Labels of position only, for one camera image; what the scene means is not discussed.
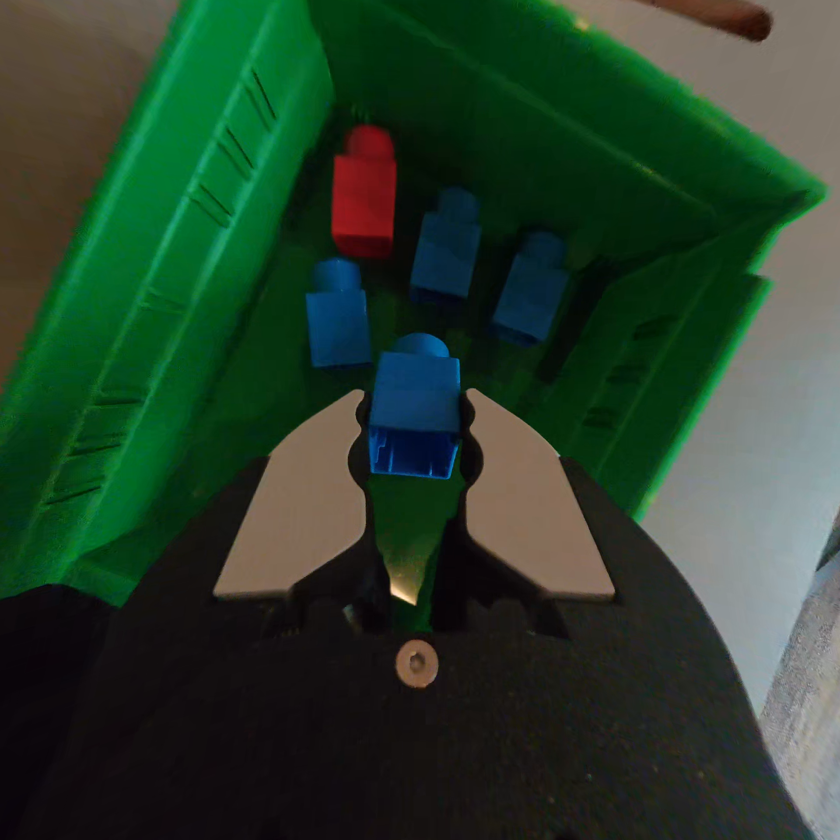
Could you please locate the red mega block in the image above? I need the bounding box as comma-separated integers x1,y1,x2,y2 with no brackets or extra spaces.
331,125,399,260

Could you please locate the green plastic bin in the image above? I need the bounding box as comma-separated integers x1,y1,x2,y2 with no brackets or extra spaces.
0,0,828,608

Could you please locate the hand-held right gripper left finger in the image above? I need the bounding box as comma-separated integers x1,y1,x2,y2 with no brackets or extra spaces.
212,388,370,601

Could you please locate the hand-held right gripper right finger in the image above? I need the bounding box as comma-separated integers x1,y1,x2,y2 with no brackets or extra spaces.
461,387,618,603

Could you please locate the blue mega block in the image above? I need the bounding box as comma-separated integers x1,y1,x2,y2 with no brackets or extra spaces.
367,332,462,479
491,231,571,347
410,187,483,309
305,258,374,368

